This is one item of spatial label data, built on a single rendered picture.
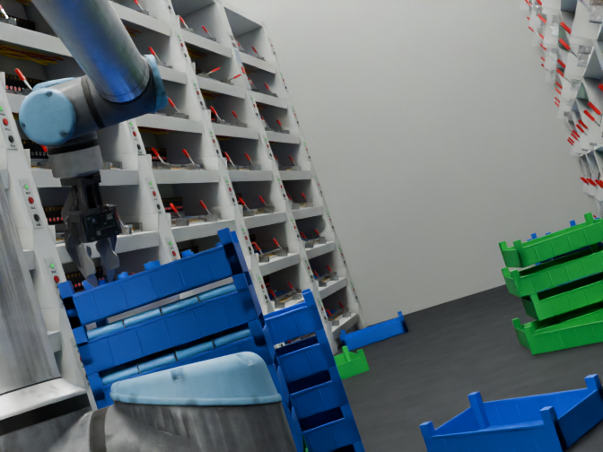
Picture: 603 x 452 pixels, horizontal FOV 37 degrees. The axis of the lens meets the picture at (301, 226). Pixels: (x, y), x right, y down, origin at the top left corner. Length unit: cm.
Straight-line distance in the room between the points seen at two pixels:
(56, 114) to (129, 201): 139
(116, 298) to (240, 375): 74
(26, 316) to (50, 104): 65
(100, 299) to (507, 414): 90
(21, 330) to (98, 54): 52
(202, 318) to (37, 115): 42
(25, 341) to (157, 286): 67
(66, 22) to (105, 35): 8
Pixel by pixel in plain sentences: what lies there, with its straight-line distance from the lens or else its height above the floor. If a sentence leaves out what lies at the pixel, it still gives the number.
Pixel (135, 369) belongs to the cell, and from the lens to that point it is 156.
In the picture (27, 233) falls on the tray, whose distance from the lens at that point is 220.
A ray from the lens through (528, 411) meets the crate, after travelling 196.
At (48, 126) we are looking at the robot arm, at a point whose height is 79.
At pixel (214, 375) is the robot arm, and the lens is 82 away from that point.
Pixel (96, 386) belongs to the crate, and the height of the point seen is 38.
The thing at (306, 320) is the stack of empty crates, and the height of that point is 35.
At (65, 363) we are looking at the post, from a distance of 220.
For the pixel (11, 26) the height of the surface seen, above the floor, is 127.
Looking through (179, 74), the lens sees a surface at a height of 126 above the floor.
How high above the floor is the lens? 48
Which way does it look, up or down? 2 degrees up
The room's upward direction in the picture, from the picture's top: 18 degrees counter-clockwise
